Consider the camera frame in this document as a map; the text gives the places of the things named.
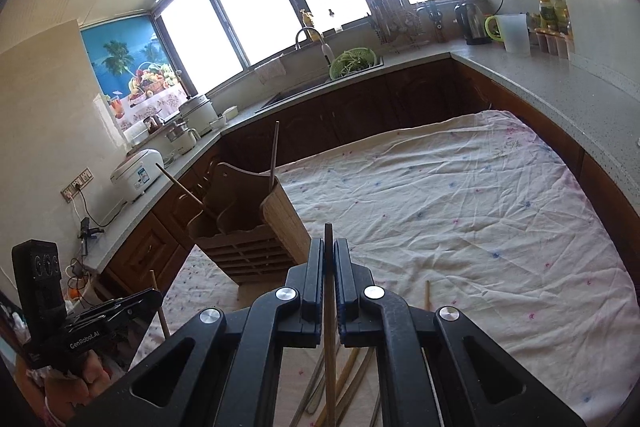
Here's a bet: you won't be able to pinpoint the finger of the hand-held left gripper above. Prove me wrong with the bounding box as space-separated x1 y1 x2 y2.
66 288 164 334

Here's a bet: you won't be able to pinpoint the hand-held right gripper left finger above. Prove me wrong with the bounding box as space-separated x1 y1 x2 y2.
67 237 326 427

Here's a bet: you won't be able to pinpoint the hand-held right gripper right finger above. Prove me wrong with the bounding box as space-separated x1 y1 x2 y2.
334 238 586 427

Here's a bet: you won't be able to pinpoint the wooden slatted utensil holder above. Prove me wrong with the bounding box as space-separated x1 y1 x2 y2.
189 162 312 285

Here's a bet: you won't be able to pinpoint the person's left hand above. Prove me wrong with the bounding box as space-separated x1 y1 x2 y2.
25 349 113 427

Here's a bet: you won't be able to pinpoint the black clip stand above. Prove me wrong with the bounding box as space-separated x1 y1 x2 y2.
77 217 104 256

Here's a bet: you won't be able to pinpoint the white floral tablecloth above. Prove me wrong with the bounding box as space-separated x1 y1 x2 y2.
125 109 636 427

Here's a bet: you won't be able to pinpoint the white rice cooker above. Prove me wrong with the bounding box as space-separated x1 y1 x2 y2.
110 148 166 202

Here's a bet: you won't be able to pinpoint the wooden base cabinets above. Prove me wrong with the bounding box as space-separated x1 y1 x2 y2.
95 57 640 358

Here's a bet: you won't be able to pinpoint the kitchen sink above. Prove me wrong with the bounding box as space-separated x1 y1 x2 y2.
255 57 386 114

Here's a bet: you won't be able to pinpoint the white electric cooker pot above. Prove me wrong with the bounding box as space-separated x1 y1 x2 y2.
178 94 219 134

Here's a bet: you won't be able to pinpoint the white dish rag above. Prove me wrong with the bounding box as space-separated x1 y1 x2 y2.
255 59 287 85

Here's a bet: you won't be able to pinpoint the green colander with vegetables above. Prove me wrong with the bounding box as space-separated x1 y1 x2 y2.
328 48 377 80

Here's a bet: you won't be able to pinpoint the curved metal faucet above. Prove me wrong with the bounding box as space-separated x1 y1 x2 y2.
294 27 335 68

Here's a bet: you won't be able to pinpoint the tropical fruit window poster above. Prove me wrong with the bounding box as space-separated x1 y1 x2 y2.
80 14 188 142

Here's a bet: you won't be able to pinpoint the yellow soap bottle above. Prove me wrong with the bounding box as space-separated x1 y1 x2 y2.
300 9 321 42

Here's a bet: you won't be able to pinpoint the metal dish rack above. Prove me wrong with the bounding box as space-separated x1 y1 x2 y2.
365 0 426 45

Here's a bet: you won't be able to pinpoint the kitchen tool stand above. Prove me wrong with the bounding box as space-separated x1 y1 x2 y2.
417 2 446 42

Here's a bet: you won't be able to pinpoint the grey stone countertop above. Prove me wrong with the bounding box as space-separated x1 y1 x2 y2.
80 39 640 278

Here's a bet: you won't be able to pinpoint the steel electric kettle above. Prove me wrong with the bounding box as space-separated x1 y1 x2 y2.
454 0 493 46

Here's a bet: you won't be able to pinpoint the row of spice jars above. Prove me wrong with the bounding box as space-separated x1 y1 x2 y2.
534 28 574 60

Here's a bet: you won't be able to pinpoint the yellow oil bottle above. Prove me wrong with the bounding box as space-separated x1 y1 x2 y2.
554 0 572 36
538 0 557 30

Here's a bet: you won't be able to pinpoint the black power cable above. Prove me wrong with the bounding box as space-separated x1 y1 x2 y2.
80 191 113 229

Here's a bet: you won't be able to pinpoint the silver wall outlet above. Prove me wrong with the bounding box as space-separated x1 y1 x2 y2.
61 167 95 201

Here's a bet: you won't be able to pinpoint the white pitcher with green handle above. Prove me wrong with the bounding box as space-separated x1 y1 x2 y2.
485 13 532 56

